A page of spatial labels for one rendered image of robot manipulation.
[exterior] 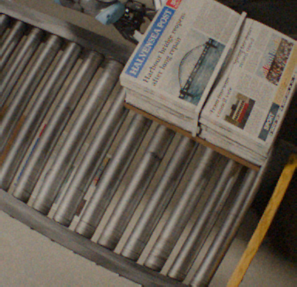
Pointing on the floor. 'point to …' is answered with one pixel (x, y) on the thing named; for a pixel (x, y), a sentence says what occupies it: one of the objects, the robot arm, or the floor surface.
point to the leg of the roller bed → (271, 174)
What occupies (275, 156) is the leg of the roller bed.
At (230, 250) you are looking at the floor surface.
